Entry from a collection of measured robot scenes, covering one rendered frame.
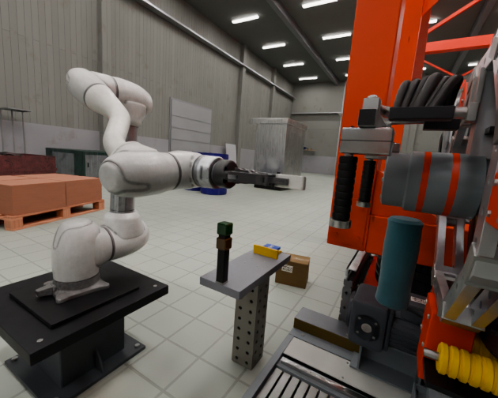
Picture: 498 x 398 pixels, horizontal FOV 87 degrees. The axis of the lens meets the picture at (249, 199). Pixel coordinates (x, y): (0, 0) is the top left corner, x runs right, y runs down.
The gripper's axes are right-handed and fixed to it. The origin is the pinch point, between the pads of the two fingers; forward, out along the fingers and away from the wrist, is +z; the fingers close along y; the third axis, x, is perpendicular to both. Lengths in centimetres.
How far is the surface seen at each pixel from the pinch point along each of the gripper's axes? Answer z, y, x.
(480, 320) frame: 37.1, -0.8, -20.0
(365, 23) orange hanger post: 0, -60, 59
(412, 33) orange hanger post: 7, -253, 132
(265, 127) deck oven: -333, -608, 88
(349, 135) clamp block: 12.2, 2.5, 10.4
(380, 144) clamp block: 17.7, 2.5, 8.9
